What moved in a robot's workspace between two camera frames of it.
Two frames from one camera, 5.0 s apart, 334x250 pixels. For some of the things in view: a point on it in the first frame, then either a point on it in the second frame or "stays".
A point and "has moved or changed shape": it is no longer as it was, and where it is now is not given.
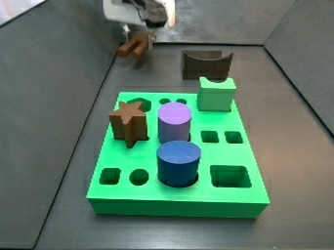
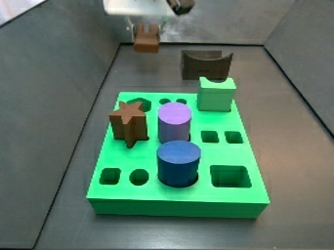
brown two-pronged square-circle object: (140, 38) has moved or changed shape
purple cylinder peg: (173, 122) stays
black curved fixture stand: (205, 63) stays
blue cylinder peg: (177, 163) stays
